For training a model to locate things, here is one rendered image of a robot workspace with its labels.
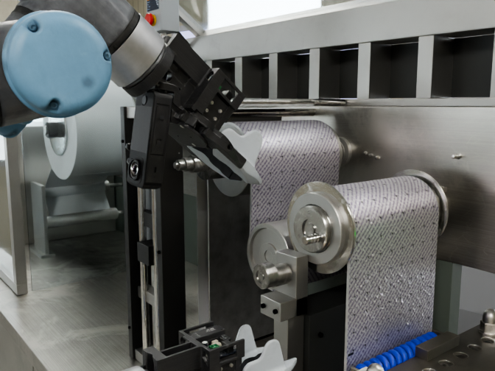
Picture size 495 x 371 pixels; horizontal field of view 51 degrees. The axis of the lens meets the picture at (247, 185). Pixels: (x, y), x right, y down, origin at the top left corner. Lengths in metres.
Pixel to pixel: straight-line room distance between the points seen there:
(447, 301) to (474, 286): 2.23
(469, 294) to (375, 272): 2.53
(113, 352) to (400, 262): 0.67
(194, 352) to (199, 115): 0.28
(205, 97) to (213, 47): 1.02
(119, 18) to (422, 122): 0.69
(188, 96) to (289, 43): 0.76
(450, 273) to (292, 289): 0.37
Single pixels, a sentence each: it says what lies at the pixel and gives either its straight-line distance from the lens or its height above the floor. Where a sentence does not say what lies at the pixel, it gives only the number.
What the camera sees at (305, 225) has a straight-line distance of 0.84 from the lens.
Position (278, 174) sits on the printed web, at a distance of 1.00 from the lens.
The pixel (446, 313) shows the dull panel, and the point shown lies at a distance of 1.14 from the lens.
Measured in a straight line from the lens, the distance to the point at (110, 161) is 1.69.
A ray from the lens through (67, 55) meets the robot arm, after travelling 0.40.
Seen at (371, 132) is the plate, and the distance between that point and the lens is 1.17.
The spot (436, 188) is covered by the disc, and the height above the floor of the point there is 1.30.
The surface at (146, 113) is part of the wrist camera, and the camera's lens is 0.61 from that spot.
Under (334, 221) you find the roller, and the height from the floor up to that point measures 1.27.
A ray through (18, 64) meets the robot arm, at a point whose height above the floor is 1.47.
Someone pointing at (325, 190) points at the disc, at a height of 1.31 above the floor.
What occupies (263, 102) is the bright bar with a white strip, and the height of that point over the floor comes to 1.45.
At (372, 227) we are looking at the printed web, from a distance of 0.84.
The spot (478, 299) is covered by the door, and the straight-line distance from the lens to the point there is 3.38.
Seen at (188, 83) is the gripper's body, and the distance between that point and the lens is 0.63.
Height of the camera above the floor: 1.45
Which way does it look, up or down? 9 degrees down
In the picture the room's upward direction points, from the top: straight up
